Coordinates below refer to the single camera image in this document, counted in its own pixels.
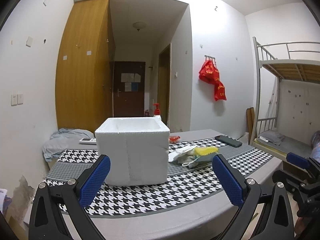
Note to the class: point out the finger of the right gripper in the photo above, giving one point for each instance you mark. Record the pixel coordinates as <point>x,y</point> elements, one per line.
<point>297,160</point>

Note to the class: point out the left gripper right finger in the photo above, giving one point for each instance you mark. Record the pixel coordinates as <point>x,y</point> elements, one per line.
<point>275,221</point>

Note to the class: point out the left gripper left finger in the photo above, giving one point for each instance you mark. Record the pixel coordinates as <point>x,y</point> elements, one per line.
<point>46,220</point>

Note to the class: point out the yellow foam fruit net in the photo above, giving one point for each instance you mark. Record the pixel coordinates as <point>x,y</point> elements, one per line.
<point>204,151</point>

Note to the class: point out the blue face mask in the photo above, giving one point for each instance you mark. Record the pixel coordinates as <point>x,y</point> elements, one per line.
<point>197,159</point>

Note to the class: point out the right hand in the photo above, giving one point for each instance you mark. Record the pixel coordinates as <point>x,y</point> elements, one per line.
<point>299,226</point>

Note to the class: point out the grey folded blanket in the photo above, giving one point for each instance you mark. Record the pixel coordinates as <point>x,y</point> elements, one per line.
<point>272,136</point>

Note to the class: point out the metal bunk bed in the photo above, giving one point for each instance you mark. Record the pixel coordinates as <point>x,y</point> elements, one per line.
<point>293,108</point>

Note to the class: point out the wooden boards leaning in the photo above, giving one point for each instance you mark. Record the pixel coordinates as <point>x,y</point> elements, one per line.
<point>250,121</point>

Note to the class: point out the light blue cloth pile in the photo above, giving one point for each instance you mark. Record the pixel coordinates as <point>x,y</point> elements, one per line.
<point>61,140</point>

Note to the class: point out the black smartphone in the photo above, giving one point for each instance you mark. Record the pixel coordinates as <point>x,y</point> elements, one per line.
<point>228,141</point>

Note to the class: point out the white remote control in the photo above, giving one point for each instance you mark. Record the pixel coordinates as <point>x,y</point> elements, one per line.
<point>88,141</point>

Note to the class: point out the white foam box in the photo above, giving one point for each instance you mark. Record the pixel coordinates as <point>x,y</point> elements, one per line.
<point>138,150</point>

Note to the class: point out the red hanging bags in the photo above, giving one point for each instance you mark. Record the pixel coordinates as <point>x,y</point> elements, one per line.
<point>210,74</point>

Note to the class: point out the red snack packet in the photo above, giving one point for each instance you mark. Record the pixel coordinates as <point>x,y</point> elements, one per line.
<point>174,139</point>

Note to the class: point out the wooden wardrobe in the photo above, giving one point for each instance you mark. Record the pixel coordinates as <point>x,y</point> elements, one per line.
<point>84,71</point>

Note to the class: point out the red fire extinguisher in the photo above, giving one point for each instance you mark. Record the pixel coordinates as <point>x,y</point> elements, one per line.
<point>147,113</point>

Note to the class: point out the white red pump bottle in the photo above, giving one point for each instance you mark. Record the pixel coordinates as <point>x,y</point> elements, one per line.
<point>157,111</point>

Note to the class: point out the dark brown door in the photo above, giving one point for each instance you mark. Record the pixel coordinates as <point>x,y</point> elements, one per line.
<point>129,88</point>

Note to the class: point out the ceiling lamp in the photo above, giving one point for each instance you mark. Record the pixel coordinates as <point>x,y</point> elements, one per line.
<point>139,25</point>

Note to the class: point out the white wall switches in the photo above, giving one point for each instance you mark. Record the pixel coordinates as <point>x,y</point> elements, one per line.
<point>16,99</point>

